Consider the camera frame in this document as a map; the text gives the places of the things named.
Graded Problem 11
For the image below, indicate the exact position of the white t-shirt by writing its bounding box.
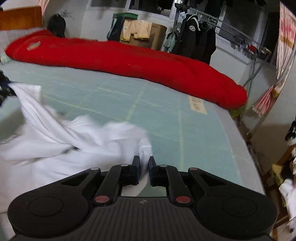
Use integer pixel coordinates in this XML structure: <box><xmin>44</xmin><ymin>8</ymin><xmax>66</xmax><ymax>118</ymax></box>
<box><xmin>1</xmin><ymin>83</ymin><xmax>152</xmax><ymax>239</ymax></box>

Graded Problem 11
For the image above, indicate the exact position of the pile of folded clothes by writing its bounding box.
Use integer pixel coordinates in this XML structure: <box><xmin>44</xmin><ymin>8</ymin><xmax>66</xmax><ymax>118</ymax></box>
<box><xmin>280</xmin><ymin>157</ymin><xmax>295</xmax><ymax>232</ymax></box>

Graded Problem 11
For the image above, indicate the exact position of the teal plaid bed blanket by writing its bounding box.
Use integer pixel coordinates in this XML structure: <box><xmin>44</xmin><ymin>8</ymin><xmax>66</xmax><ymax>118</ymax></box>
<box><xmin>1</xmin><ymin>61</ymin><xmax>264</xmax><ymax>193</ymax></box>

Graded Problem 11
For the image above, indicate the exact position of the wooden headboard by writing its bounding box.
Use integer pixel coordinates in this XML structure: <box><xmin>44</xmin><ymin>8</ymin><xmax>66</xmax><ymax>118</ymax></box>
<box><xmin>0</xmin><ymin>6</ymin><xmax>43</xmax><ymax>31</ymax></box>

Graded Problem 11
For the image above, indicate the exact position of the black backpack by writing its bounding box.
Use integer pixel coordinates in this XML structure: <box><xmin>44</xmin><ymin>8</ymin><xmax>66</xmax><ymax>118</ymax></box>
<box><xmin>47</xmin><ymin>14</ymin><xmax>66</xmax><ymax>38</ymax></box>

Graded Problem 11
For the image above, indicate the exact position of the red quilt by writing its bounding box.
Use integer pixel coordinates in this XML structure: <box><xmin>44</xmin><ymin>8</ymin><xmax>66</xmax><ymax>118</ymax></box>
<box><xmin>5</xmin><ymin>30</ymin><xmax>247</xmax><ymax>110</ymax></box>

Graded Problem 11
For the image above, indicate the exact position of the wooden chair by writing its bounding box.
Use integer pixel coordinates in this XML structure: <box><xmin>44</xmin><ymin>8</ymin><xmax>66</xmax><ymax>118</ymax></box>
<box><xmin>262</xmin><ymin>145</ymin><xmax>295</xmax><ymax>240</ymax></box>

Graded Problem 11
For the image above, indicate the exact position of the navy star-patterned garment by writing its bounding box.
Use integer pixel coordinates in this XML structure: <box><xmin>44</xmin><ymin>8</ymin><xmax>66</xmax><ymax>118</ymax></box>
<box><xmin>285</xmin><ymin>118</ymin><xmax>296</xmax><ymax>146</ymax></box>

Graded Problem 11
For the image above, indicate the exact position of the green storage bin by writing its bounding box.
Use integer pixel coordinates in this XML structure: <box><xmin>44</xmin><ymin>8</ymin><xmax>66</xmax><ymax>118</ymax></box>
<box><xmin>107</xmin><ymin>13</ymin><xmax>138</xmax><ymax>42</ymax></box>

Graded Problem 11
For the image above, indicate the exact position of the black hanging jacket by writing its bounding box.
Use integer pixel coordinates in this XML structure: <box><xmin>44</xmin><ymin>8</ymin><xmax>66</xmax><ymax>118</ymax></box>
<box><xmin>172</xmin><ymin>15</ymin><xmax>216</xmax><ymax>64</ymax></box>

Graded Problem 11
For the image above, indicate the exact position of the yellow hanging garment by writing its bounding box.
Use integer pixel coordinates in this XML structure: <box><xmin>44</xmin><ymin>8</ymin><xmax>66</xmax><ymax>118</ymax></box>
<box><xmin>120</xmin><ymin>19</ymin><xmax>152</xmax><ymax>42</ymax></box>

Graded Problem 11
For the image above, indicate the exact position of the metal drying rack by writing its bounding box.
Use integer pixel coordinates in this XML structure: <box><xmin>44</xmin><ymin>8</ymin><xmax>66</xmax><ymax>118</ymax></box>
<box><xmin>188</xmin><ymin>3</ymin><xmax>266</xmax><ymax>91</ymax></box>

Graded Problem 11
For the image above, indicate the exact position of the pink striped curtain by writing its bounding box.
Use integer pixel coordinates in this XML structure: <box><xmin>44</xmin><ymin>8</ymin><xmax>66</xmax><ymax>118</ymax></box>
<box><xmin>252</xmin><ymin>1</ymin><xmax>295</xmax><ymax>118</ymax></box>

